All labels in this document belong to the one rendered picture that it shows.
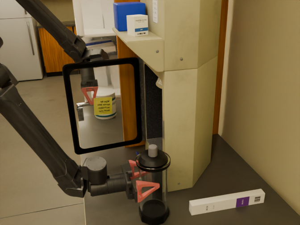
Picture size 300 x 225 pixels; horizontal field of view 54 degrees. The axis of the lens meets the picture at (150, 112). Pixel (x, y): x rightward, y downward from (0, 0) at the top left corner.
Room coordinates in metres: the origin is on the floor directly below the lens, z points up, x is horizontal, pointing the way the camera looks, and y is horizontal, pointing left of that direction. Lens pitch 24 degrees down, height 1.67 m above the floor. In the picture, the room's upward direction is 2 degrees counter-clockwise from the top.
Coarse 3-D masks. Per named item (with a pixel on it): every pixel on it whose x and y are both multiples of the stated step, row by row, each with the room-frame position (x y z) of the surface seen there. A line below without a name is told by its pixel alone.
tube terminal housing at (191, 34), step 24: (144, 0) 1.13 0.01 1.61; (168, 0) 0.89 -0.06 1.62; (192, 0) 0.91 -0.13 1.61; (216, 0) 1.03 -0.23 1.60; (168, 24) 0.89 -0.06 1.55; (192, 24) 0.91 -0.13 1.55; (216, 24) 1.04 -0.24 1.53; (168, 48) 0.89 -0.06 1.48; (192, 48) 0.91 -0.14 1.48; (216, 48) 1.06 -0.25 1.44; (168, 72) 0.89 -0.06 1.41; (192, 72) 0.91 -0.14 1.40; (216, 72) 1.08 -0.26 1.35; (168, 96) 0.89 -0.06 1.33; (192, 96) 0.91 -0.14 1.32; (168, 120) 0.89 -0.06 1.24; (192, 120) 0.91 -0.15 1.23; (168, 144) 0.89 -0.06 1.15; (192, 144) 0.91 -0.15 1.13; (168, 168) 0.89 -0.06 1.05; (192, 168) 0.91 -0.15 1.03
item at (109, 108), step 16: (128, 64) 1.17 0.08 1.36; (80, 80) 1.10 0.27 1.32; (96, 80) 1.12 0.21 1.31; (112, 80) 1.15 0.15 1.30; (128, 80) 1.17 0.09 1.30; (80, 96) 1.10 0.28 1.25; (96, 96) 1.12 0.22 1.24; (112, 96) 1.14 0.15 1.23; (128, 96) 1.16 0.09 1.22; (96, 112) 1.12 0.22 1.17; (112, 112) 1.14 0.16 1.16; (128, 112) 1.16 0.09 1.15; (80, 128) 1.10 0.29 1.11; (96, 128) 1.12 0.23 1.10; (112, 128) 1.14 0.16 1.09; (128, 128) 1.16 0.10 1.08; (80, 144) 1.09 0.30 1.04; (96, 144) 1.12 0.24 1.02
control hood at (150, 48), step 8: (120, 32) 1.04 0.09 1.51; (128, 40) 0.88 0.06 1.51; (136, 40) 0.88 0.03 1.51; (144, 40) 0.88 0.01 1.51; (152, 40) 0.88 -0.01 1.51; (160, 40) 0.88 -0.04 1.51; (136, 48) 0.87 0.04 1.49; (144, 48) 0.87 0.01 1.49; (152, 48) 0.88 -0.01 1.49; (160, 48) 0.88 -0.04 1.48; (144, 56) 0.87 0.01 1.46; (152, 56) 0.88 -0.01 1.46; (160, 56) 0.88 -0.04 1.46; (152, 64) 0.88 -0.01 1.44; (160, 64) 0.88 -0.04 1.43
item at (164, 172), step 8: (136, 160) 0.76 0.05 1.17; (168, 160) 0.76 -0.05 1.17; (144, 168) 0.73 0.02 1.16; (152, 168) 0.72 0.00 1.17; (160, 168) 0.72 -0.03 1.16; (144, 176) 0.74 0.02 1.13; (152, 176) 0.73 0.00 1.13; (160, 176) 0.73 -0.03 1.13; (160, 184) 0.73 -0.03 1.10; (152, 192) 0.73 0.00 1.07; (160, 192) 0.73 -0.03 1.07; (144, 200) 0.74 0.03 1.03; (152, 200) 0.73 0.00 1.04; (160, 200) 0.73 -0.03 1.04; (144, 208) 0.74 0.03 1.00; (152, 208) 0.73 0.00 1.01; (160, 208) 0.73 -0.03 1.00; (152, 216) 0.73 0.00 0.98; (160, 216) 0.73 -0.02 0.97
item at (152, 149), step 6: (150, 150) 0.76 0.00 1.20; (156, 150) 0.76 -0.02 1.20; (144, 156) 0.76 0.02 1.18; (150, 156) 0.76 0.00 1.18; (156, 156) 0.76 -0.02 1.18; (162, 156) 0.76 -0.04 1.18; (144, 162) 0.74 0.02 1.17; (150, 162) 0.73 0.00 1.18; (156, 162) 0.73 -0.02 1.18; (162, 162) 0.74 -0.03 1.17
